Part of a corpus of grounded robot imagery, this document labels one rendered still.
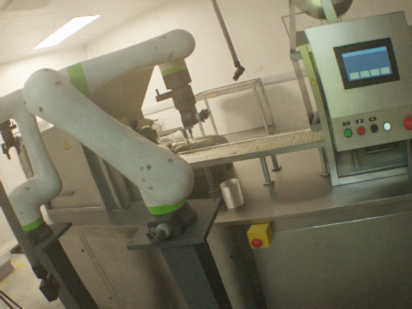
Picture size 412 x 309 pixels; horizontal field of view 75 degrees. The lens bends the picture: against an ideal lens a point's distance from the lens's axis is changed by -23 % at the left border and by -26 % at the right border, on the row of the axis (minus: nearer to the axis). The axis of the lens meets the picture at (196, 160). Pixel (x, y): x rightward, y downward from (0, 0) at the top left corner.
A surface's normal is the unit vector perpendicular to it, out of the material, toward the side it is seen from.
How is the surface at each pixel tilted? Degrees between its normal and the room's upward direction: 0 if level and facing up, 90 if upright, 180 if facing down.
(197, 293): 90
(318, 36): 90
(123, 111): 114
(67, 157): 90
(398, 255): 90
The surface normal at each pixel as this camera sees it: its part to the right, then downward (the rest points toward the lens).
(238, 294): -0.42, 0.37
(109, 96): -0.26, 0.71
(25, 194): 0.68, -0.08
